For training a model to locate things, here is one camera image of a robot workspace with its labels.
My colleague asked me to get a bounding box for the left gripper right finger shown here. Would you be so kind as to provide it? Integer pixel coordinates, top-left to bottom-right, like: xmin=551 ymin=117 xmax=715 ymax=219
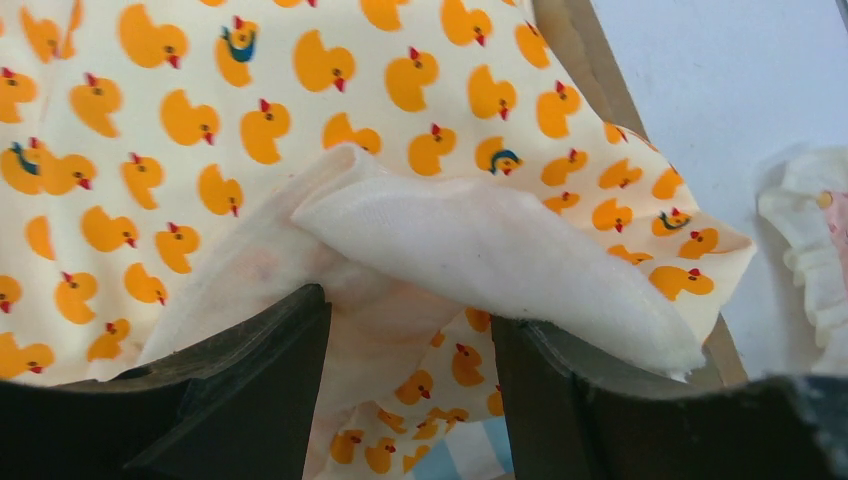
xmin=492 ymin=318 xmax=847 ymax=479

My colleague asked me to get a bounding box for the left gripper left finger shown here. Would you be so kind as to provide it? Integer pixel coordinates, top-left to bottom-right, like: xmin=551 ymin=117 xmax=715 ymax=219
xmin=1 ymin=285 xmax=331 ymax=479

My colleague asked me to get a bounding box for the orange patterned pet mattress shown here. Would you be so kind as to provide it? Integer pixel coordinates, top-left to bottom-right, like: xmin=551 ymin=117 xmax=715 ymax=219
xmin=1 ymin=1 xmax=754 ymax=479

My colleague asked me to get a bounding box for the pink frilled small pillow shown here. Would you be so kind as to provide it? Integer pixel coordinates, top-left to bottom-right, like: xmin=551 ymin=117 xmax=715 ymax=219
xmin=758 ymin=146 xmax=847 ymax=377

